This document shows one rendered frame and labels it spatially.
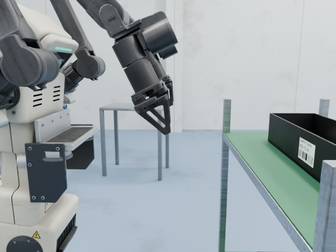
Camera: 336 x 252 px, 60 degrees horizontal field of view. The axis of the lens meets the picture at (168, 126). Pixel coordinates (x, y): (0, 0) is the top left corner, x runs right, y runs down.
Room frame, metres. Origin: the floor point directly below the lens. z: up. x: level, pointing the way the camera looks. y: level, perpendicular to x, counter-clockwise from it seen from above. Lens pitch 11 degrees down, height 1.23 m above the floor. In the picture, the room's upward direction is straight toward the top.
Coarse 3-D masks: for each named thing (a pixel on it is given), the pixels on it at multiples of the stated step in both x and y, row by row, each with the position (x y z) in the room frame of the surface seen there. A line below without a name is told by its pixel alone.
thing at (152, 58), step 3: (147, 51) 1.02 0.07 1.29; (150, 51) 1.02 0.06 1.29; (147, 54) 1.02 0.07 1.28; (150, 54) 1.02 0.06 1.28; (156, 54) 1.04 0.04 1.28; (159, 54) 1.03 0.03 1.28; (147, 57) 1.02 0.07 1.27; (150, 57) 1.02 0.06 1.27; (153, 57) 1.02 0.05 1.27; (156, 57) 1.03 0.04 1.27; (150, 60) 1.02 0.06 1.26; (153, 60) 1.02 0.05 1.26; (156, 60) 1.02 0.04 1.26
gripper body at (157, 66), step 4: (152, 64) 1.02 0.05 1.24; (156, 64) 1.02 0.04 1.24; (160, 64) 1.03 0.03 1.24; (156, 68) 1.02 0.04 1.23; (160, 68) 1.03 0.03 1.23; (156, 72) 1.02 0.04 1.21; (160, 72) 1.02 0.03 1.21; (164, 72) 1.03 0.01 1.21; (160, 76) 1.02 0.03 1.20; (164, 76) 0.99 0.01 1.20; (164, 80) 0.99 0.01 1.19
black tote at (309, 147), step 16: (272, 128) 1.06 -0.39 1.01; (288, 128) 0.91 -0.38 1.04; (304, 128) 1.09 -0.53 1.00; (320, 128) 1.03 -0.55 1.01; (272, 144) 1.04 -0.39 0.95; (288, 144) 0.89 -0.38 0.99; (304, 144) 0.78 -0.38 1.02; (320, 144) 0.70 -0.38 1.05; (304, 160) 0.77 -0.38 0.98; (320, 160) 0.69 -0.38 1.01
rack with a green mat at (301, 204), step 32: (224, 128) 1.25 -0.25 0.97; (224, 160) 1.25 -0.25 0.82; (256, 160) 0.86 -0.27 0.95; (288, 160) 0.86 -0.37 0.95; (224, 192) 1.25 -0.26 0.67; (288, 192) 0.63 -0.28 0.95; (320, 192) 0.40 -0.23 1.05; (224, 224) 1.25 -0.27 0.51; (288, 224) 0.50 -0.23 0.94; (320, 224) 0.39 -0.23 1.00
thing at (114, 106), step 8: (112, 104) 3.42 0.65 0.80; (120, 104) 3.42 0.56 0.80; (128, 104) 3.42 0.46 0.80; (160, 112) 3.04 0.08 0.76; (104, 128) 3.21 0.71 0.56; (104, 136) 3.20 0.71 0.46; (160, 136) 3.04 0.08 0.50; (168, 136) 3.45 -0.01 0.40; (104, 144) 3.19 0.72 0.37; (160, 144) 3.04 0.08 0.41; (168, 144) 3.45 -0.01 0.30; (104, 152) 3.18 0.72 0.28; (160, 152) 3.04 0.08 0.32; (168, 152) 3.45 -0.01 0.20; (104, 160) 3.17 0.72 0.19; (160, 160) 3.04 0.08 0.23; (168, 160) 3.45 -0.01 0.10; (104, 168) 3.17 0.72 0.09; (160, 168) 3.04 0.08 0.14; (160, 176) 3.04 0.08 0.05
